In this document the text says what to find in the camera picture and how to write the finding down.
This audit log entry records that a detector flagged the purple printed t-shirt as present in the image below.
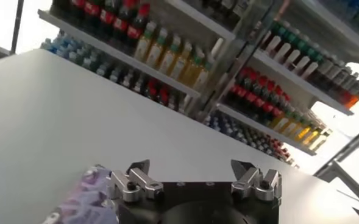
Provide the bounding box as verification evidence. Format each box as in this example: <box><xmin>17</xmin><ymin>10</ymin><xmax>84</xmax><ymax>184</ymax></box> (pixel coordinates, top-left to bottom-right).
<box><xmin>41</xmin><ymin>166</ymin><xmax>119</xmax><ymax>224</ymax></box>

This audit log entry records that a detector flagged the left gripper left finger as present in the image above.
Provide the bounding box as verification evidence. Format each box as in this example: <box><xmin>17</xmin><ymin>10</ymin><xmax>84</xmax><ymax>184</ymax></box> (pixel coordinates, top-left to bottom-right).
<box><xmin>110</xmin><ymin>159</ymin><xmax>165</xmax><ymax>203</ymax></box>

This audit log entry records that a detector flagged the grey metal shelf unit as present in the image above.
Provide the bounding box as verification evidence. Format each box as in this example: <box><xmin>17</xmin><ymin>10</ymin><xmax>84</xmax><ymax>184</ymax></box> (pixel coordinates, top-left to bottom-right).
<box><xmin>197</xmin><ymin>0</ymin><xmax>359</xmax><ymax>168</ymax></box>
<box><xmin>37</xmin><ymin>0</ymin><xmax>238</xmax><ymax>118</ymax></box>

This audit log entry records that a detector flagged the yellow juice bottle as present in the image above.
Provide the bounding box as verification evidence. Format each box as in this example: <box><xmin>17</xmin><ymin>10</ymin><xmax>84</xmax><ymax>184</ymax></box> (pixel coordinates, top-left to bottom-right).
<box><xmin>159</xmin><ymin>33</ymin><xmax>182</xmax><ymax>74</ymax></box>
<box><xmin>180</xmin><ymin>45</ymin><xmax>206</xmax><ymax>86</ymax></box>
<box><xmin>147</xmin><ymin>27</ymin><xmax>169</xmax><ymax>66</ymax></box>
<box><xmin>170</xmin><ymin>41</ymin><xmax>194</xmax><ymax>80</ymax></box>
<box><xmin>194</xmin><ymin>53</ymin><xmax>215</xmax><ymax>92</ymax></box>
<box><xmin>135</xmin><ymin>21</ymin><xmax>157</xmax><ymax>60</ymax></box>

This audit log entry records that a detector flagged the black metal pole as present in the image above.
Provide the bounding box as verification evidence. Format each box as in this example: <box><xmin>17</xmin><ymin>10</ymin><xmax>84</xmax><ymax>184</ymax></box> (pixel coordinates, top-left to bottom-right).
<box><xmin>9</xmin><ymin>0</ymin><xmax>25</xmax><ymax>56</ymax></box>

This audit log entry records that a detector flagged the grey metal frame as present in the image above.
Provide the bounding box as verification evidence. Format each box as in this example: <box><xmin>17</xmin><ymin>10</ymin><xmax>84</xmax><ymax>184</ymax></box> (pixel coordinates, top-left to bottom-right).
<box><xmin>313</xmin><ymin>120</ymin><xmax>359</xmax><ymax>211</ymax></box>

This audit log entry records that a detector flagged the red cap cola bottle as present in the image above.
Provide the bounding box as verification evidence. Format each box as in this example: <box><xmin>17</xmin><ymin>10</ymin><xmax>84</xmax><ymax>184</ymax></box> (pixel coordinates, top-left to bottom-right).
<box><xmin>83</xmin><ymin>0</ymin><xmax>102</xmax><ymax>24</ymax></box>
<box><xmin>98</xmin><ymin>0</ymin><xmax>119</xmax><ymax>31</ymax></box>
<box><xmin>126</xmin><ymin>2</ymin><xmax>151</xmax><ymax>46</ymax></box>
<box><xmin>112</xmin><ymin>0</ymin><xmax>137</xmax><ymax>39</ymax></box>

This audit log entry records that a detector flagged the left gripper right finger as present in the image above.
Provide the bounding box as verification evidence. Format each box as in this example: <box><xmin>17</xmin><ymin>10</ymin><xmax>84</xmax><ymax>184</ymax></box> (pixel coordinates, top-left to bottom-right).
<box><xmin>230</xmin><ymin>159</ymin><xmax>283</xmax><ymax>202</ymax></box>

